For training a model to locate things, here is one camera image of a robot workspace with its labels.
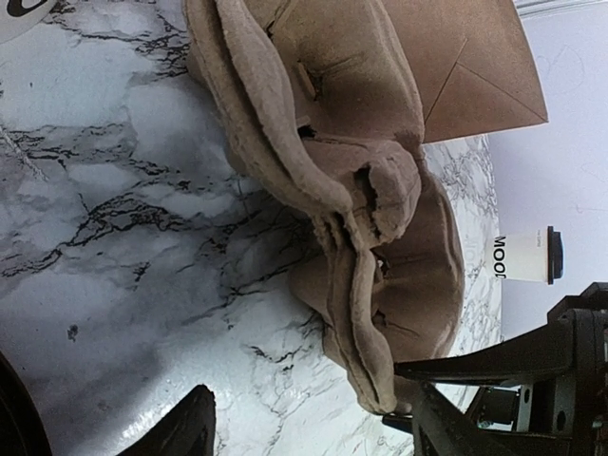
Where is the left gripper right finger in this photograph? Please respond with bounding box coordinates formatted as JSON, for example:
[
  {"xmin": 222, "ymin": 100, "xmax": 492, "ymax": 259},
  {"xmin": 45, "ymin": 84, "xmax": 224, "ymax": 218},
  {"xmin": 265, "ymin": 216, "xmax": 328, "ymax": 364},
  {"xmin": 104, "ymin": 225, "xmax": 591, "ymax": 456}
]
[{"xmin": 412, "ymin": 382, "xmax": 489, "ymax": 455}]

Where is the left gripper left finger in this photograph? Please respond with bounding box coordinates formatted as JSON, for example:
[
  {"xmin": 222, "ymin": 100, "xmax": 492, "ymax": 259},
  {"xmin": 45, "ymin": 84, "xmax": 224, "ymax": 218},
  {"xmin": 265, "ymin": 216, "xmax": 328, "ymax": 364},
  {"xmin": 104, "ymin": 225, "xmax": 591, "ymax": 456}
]
[{"xmin": 121, "ymin": 385, "xmax": 217, "ymax": 456}]

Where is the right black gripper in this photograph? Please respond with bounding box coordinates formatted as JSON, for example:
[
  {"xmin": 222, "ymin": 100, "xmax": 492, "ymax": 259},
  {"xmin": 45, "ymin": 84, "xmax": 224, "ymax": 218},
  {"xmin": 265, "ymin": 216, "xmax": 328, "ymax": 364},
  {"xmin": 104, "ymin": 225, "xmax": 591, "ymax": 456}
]
[{"xmin": 394, "ymin": 282, "xmax": 607, "ymax": 455}]

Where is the single white paper cup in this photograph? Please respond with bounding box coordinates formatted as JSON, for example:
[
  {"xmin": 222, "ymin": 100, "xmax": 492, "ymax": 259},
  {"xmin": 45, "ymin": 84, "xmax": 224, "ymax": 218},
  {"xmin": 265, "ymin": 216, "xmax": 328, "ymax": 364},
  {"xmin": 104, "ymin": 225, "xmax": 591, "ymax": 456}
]
[{"xmin": 484, "ymin": 228, "xmax": 550, "ymax": 283}]

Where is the brown pulp cup carrier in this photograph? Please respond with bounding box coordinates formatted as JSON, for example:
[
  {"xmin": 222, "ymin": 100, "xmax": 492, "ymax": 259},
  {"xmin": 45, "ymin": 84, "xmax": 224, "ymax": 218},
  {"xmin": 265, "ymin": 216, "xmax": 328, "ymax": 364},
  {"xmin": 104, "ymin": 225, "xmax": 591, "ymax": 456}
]
[{"xmin": 183, "ymin": 1, "xmax": 465, "ymax": 415}]

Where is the black cup lid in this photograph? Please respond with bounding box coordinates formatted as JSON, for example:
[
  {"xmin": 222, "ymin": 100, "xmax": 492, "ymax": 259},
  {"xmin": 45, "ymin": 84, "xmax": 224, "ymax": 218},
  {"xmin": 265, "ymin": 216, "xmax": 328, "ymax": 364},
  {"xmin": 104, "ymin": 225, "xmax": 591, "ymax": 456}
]
[{"xmin": 546, "ymin": 225, "xmax": 564, "ymax": 285}]

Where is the brown cardboard box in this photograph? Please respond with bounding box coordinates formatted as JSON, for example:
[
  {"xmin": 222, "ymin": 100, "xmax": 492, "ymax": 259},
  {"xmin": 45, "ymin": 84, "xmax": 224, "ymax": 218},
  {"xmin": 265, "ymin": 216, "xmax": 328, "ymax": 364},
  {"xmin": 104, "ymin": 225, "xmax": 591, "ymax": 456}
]
[{"xmin": 384, "ymin": 0, "xmax": 548, "ymax": 143}]

